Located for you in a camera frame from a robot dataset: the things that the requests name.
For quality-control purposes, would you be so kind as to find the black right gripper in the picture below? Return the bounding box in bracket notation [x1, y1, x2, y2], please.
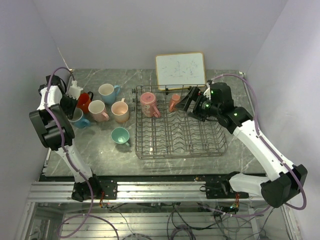
[175, 86, 221, 122]

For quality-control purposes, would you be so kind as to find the orange mug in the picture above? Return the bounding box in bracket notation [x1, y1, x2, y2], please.
[76, 91, 94, 114]

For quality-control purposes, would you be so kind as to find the dark blue textured mug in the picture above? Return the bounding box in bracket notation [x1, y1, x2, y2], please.
[69, 107, 91, 129]

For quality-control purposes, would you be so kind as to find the pink faceted mug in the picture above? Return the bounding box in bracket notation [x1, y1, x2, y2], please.
[88, 100, 110, 122]

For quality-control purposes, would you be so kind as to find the light blue mug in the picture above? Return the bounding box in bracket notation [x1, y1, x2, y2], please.
[98, 83, 121, 105]

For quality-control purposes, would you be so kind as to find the salmon pink mug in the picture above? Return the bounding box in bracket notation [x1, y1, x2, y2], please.
[111, 98, 130, 123]

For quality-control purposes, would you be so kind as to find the mint green mug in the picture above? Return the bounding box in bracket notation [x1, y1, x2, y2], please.
[111, 127, 131, 147]

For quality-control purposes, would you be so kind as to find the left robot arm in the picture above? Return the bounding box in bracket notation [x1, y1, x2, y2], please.
[29, 74, 102, 199]

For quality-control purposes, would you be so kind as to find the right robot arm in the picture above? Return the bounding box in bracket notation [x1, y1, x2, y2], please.
[175, 82, 308, 208]

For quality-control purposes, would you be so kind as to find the small coral mug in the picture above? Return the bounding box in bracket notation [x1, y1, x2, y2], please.
[168, 93, 181, 113]

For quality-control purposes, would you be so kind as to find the yellow framed whiteboard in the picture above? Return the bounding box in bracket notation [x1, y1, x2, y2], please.
[155, 52, 206, 91]

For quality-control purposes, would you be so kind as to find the pink patterned mug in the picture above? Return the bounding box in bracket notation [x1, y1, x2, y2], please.
[140, 92, 161, 118]

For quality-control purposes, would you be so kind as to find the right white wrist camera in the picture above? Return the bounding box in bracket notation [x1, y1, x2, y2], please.
[203, 84, 211, 100]

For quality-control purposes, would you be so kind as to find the grey wire dish rack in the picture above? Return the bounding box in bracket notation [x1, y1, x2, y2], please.
[132, 85, 228, 160]

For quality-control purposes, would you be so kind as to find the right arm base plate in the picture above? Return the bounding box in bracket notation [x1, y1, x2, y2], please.
[199, 171, 249, 199]

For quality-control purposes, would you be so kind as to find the aluminium frame rail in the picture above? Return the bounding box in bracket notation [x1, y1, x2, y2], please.
[26, 181, 291, 203]

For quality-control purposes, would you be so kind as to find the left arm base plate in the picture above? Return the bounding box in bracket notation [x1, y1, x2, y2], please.
[71, 174, 118, 202]

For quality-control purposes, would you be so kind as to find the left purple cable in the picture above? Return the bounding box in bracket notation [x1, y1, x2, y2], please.
[47, 66, 120, 240]

